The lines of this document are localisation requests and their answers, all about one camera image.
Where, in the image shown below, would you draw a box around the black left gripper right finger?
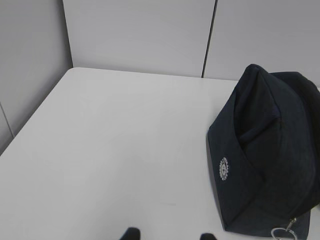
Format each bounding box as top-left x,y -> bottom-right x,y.
200,225 -> 217,240

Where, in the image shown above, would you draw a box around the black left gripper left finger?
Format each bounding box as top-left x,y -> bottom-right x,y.
119,227 -> 141,240

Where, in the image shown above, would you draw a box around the dark blue fabric lunch bag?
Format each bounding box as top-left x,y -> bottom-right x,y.
207,64 -> 320,240

